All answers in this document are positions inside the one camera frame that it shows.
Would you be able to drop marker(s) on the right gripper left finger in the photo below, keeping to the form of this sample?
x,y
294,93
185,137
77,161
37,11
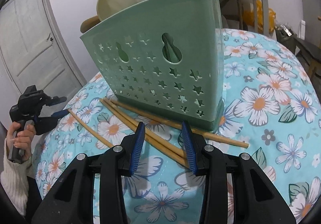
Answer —
x,y
70,200

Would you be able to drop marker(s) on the wooden chopstick two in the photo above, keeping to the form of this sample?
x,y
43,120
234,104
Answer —
x,y
174,124

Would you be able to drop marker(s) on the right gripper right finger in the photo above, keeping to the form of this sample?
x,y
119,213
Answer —
x,y
255,198

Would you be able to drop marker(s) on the wooden chair right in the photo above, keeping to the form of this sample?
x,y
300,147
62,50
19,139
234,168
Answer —
x,y
313,52

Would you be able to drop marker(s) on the person left hand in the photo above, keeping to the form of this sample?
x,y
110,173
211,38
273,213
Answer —
x,y
20,140

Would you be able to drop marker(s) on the yellow plastic bag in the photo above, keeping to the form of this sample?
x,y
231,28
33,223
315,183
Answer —
x,y
249,17

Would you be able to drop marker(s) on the floral blue tablecloth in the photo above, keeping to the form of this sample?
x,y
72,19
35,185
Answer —
x,y
269,103

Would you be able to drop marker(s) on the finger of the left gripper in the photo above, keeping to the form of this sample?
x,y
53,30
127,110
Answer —
x,y
52,101
60,114

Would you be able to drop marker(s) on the green plastic utensil holder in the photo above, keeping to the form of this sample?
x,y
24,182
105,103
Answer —
x,y
165,57

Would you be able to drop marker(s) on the white door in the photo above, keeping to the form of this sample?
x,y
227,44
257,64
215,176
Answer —
x,y
33,51

